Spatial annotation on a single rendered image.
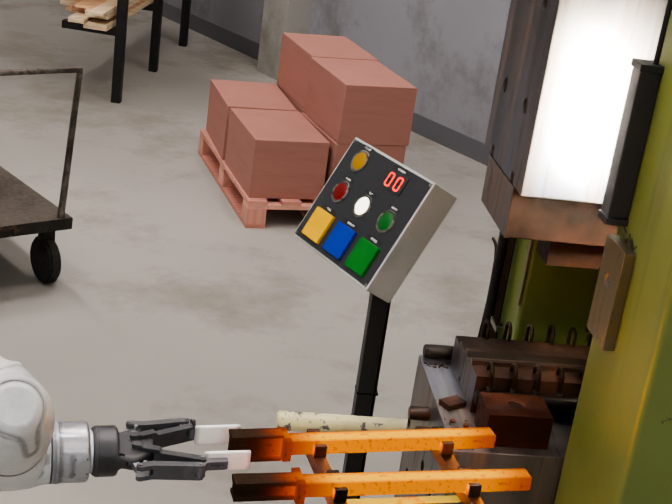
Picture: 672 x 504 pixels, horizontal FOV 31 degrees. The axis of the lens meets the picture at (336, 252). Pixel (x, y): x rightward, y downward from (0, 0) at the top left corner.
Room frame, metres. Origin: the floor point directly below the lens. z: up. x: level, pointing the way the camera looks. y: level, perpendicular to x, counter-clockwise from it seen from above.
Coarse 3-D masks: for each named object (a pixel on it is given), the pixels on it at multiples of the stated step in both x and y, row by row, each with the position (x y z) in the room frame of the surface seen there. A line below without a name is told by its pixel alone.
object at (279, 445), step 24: (240, 432) 1.61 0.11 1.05; (264, 432) 1.62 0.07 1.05; (312, 432) 1.66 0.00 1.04; (336, 432) 1.67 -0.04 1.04; (360, 432) 1.68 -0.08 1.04; (384, 432) 1.69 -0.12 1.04; (408, 432) 1.70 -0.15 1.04; (432, 432) 1.71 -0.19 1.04; (456, 432) 1.73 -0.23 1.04; (480, 432) 1.74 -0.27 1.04; (264, 456) 1.61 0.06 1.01; (288, 456) 1.61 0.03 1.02
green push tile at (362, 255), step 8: (360, 240) 2.55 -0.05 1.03; (360, 248) 2.53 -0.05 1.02; (368, 248) 2.52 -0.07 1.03; (376, 248) 2.50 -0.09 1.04; (352, 256) 2.53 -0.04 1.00; (360, 256) 2.52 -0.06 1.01; (368, 256) 2.50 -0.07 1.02; (376, 256) 2.49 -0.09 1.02; (344, 264) 2.54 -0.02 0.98; (352, 264) 2.52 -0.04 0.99; (360, 264) 2.50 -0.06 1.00; (368, 264) 2.48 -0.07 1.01; (360, 272) 2.48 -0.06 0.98
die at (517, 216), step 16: (496, 176) 2.15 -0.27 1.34; (496, 192) 2.13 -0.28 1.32; (512, 192) 2.03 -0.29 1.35; (496, 208) 2.11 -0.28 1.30; (512, 208) 2.03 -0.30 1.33; (528, 208) 2.04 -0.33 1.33; (544, 208) 2.04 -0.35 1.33; (560, 208) 2.05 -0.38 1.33; (576, 208) 2.05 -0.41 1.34; (592, 208) 2.05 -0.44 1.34; (496, 224) 2.09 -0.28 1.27; (512, 224) 2.03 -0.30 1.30; (528, 224) 2.04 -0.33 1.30; (544, 224) 2.04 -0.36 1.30; (560, 224) 2.05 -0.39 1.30; (576, 224) 2.05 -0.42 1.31; (592, 224) 2.06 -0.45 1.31; (544, 240) 2.04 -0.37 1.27; (560, 240) 2.05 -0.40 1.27; (576, 240) 2.05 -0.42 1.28; (592, 240) 2.06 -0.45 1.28
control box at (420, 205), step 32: (352, 160) 2.75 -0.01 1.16; (384, 160) 2.68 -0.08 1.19; (320, 192) 2.76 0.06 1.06; (352, 192) 2.68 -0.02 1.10; (384, 192) 2.61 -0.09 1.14; (416, 192) 2.54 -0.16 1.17; (448, 192) 2.55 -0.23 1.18; (352, 224) 2.61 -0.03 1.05; (416, 224) 2.51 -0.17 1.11; (384, 256) 2.48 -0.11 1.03; (416, 256) 2.51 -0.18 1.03; (384, 288) 2.47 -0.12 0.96
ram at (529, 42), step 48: (528, 0) 2.16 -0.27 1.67; (576, 0) 1.99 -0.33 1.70; (624, 0) 2.00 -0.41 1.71; (528, 48) 2.10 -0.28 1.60; (576, 48) 1.99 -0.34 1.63; (624, 48) 2.00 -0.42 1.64; (528, 96) 2.05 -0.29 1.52; (576, 96) 1.99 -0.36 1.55; (624, 96) 2.00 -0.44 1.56; (528, 144) 1.99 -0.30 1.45; (576, 144) 1.99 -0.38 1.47; (528, 192) 1.98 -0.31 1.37; (576, 192) 2.00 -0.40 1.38
